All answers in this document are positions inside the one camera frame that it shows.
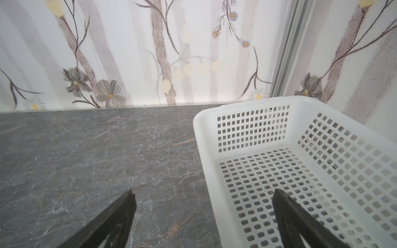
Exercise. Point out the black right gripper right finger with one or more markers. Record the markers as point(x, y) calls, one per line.
point(296, 225)

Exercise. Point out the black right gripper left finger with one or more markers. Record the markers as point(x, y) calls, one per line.
point(110, 229)

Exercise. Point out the white plastic laundry basket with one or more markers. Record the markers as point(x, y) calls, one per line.
point(339, 171)

